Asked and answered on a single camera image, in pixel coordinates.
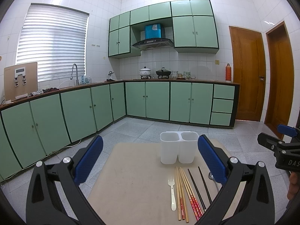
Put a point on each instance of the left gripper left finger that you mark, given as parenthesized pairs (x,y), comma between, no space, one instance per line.
(43,204)

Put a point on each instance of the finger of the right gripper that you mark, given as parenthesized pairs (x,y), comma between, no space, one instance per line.
(270,142)
(287,130)

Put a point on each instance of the orange thermos bottle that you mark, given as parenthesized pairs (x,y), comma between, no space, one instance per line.
(228,73)

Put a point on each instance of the black chopstick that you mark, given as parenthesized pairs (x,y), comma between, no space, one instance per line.
(197,190)
(205,186)

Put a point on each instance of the white double utensil holder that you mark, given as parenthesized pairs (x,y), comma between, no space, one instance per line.
(178,146)

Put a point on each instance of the red orange patterned chopstick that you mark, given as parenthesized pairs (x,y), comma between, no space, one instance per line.
(189,195)

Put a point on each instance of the green cabinets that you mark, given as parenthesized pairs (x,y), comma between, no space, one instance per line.
(185,25)
(38,126)

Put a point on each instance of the right hand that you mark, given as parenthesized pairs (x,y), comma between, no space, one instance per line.
(293,185)

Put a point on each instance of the black wok with lid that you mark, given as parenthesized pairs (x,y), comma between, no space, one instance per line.
(163,73)

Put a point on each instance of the plain bamboo chopstick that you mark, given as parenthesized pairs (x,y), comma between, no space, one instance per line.
(177,194)
(184,200)

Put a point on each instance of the metal spoon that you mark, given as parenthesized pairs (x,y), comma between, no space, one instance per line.
(211,177)

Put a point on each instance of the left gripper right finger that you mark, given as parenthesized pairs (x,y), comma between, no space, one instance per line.
(256,205)

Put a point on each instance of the bamboo chopstick red end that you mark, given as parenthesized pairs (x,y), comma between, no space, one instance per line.
(180,195)

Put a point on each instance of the green upper cabinets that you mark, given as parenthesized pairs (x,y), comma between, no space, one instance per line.
(185,25)

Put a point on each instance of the white enamel pot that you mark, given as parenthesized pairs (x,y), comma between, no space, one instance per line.
(145,73)

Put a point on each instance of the white plastic fork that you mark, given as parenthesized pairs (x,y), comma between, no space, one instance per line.
(171,183)

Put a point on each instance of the window blind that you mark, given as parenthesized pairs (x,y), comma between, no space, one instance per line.
(54,37)

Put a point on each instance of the green lower cabinets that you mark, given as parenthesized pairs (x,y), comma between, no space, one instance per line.
(38,126)

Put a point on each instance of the wooden door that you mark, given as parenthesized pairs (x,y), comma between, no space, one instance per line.
(249,71)
(281,78)

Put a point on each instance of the black range hood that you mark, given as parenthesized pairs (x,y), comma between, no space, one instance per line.
(154,37)

